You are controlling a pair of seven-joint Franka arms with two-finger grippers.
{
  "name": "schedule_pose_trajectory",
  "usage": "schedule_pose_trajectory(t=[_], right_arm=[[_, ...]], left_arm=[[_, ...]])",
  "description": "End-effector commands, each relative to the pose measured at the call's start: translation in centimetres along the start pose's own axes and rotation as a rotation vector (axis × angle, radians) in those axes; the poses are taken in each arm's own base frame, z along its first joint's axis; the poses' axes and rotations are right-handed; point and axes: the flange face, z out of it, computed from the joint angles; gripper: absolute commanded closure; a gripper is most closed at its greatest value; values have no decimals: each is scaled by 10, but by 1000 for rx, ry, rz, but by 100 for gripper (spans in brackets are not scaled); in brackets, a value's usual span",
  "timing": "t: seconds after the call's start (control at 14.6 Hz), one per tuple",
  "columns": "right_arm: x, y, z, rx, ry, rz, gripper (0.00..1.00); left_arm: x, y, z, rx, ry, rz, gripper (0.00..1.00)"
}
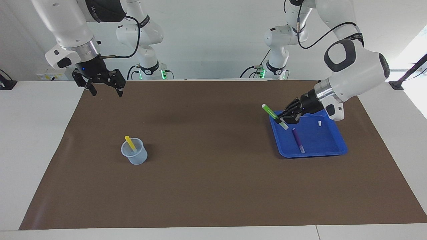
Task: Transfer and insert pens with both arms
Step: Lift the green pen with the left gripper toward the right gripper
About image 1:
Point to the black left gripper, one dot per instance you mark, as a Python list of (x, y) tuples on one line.
[(312, 101)]

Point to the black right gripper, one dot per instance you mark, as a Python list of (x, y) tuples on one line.
[(93, 68)]

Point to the green marker pen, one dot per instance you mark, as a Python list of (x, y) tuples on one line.
[(267, 108)]

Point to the purple marker pen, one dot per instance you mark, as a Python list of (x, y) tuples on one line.
[(297, 139)]

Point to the yellow marker pen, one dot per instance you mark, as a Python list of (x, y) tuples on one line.
[(129, 141)]

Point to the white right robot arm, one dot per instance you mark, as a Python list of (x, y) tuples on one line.
[(70, 30)]

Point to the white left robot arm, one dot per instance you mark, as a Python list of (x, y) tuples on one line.
[(360, 73)]

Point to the blue plastic tray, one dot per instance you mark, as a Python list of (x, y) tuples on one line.
[(320, 143)]

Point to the white socket box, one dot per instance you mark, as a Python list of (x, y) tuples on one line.
[(46, 76)]

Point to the translucent plastic cup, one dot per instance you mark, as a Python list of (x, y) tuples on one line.
[(136, 160)]

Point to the black table clamp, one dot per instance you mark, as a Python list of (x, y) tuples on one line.
[(6, 84)]

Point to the brown table mat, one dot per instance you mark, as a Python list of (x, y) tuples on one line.
[(213, 186)]

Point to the black camera stand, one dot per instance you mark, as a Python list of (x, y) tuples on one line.
[(396, 85)]

